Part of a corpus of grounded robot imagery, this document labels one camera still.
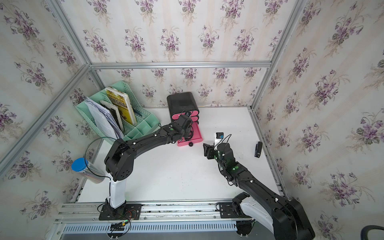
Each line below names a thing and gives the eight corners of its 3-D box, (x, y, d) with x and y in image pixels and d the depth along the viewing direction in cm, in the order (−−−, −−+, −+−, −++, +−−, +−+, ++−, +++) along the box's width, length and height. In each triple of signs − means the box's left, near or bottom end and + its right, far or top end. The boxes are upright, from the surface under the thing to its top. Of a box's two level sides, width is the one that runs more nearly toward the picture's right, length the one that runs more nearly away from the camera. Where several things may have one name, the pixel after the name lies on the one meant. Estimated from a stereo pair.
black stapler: (253, 156, 95) (255, 153, 92) (256, 144, 100) (257, 141, 98) (259, 158, 94) (261, 155, 91) (260, 145, 100) (262, 142, 97)
